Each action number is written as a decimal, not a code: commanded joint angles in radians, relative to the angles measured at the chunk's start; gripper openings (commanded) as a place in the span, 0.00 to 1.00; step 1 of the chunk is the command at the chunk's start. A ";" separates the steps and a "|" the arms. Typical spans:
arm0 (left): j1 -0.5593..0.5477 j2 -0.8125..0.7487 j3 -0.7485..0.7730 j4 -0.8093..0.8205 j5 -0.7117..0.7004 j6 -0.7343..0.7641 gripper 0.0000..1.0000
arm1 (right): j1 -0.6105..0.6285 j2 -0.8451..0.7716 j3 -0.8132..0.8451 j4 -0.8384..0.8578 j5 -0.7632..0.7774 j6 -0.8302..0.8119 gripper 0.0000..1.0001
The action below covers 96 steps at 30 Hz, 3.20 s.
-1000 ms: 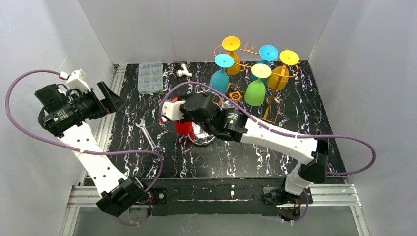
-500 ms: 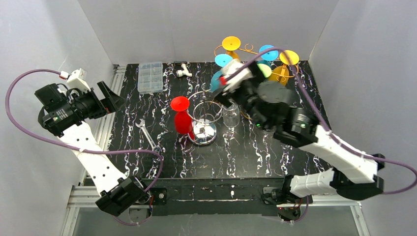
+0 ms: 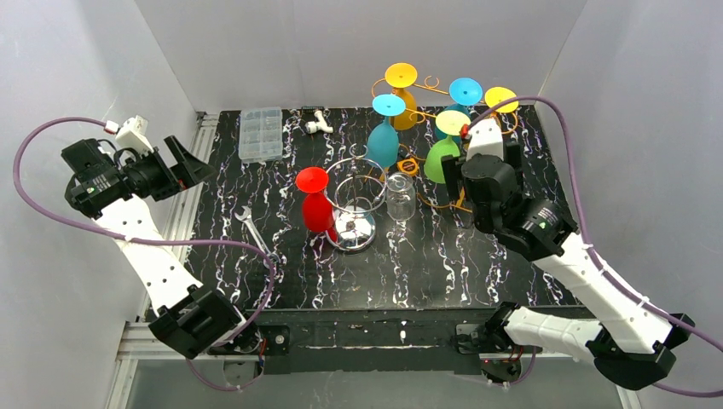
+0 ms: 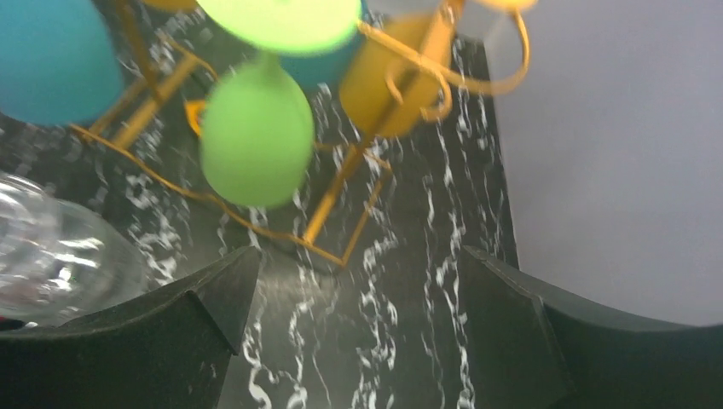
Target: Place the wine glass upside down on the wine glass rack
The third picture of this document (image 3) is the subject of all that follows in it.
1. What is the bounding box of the orange plastic goblet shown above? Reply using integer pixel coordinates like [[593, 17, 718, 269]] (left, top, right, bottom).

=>
[[385, 62, 418, 130]]

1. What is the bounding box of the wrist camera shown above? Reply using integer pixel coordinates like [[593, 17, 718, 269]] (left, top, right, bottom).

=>
[[99, 115, 153, 160], [460, 118, 504, 159]]

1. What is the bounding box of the green plastic goblet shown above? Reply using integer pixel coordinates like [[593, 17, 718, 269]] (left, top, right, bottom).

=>
[[423, 111, 471, 183]]

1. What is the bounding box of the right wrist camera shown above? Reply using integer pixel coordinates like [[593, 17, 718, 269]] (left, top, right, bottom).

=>
[[460, 118, 504, 159]]

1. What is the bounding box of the purple cable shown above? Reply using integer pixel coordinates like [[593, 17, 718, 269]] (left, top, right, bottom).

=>
[[12, 117, 278, 392], [466, 95, 723, 399]]

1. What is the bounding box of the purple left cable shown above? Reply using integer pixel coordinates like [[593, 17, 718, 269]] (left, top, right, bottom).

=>
[[12, 117, 278, 392]]

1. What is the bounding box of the silver wire glass rack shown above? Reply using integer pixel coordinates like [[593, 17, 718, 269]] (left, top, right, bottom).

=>
[[324, 143, 386, 253]]

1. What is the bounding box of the blue plastic goblet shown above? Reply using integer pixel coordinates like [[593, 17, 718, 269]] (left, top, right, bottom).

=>
[[366, 94, 406, 168], [442, 78, 483, 118]]

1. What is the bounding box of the silver wrench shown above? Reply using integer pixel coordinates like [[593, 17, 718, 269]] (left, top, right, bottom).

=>
[[234, 205, 281, 265]]

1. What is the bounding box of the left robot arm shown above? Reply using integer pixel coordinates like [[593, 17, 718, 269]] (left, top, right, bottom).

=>
[[61, 135, 246, 359]]

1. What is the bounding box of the red plastic goblet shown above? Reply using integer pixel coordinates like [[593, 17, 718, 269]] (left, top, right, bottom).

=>
[[295, 166, 338, 243]]

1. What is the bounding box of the blue plastic goblet front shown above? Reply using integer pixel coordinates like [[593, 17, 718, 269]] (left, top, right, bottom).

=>
[[366, 94, 406, 168]]

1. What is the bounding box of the white pipe fitting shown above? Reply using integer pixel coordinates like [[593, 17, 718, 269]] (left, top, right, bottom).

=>
[[304, 109, 333, 135]]

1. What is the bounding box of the yellow plastic wine glass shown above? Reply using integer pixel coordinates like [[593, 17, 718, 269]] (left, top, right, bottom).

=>
[[484, 86, 519, 135]]

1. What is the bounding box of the clear cut glass goblet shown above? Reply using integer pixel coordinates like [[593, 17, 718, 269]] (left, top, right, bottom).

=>
[[385, 172, 416, 222]]

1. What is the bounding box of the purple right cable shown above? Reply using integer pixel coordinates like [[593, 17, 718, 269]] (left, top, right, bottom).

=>
[[466, 95, 723, 399]]

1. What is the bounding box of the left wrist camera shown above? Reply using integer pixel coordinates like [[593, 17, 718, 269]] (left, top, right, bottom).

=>
[[99, 115, 153, 160]]

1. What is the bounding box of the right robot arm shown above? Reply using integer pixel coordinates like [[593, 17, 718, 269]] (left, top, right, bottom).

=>
[[441, 153, 692, 390]]

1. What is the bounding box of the small orange cup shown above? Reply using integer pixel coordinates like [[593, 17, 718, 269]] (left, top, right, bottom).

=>
[[396, 158, 419, 177]]

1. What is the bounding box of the clear plastic organizer box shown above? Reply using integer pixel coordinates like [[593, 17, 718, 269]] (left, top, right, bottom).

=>
[[238, 107, 284, 164]]

